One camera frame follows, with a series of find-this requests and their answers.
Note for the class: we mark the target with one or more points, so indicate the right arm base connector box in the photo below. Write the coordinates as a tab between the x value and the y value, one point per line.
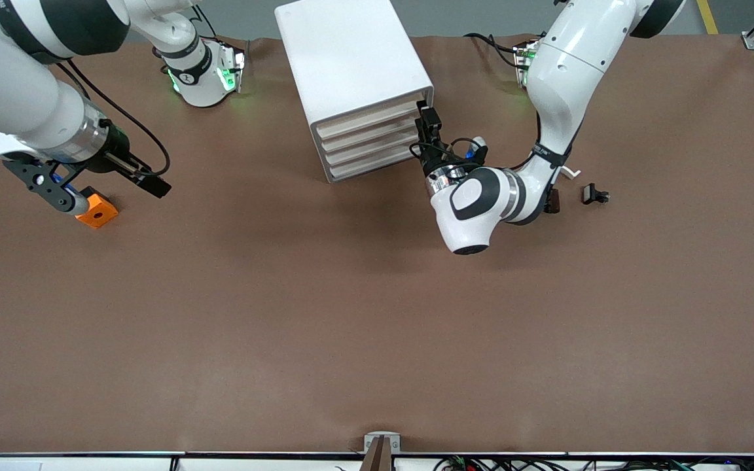
236	69

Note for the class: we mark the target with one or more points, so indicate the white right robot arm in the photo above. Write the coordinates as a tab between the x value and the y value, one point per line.
23	98

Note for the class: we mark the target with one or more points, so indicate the orange black button box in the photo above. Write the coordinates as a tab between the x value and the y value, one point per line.
101	214

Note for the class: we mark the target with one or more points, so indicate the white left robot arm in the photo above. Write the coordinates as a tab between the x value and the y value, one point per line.
567	78

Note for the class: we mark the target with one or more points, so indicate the white plastic tray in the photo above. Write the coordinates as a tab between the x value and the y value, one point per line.
370	118

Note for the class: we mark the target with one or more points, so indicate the brown table cover mat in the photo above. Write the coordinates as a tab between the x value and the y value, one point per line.
377	327

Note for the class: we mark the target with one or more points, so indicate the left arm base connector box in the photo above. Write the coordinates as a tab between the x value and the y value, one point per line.
524	62

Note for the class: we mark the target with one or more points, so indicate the white table edge rail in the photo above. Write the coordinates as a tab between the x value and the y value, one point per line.
89	463

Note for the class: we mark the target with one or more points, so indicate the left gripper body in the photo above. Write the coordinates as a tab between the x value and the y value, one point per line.
430	159

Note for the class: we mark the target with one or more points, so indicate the small brown black connector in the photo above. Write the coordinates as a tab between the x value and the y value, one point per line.
554	201

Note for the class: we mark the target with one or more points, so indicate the small black clip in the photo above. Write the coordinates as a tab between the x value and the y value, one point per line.
592	193

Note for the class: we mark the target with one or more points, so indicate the grey metal bracket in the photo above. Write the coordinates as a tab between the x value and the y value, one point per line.
370	441

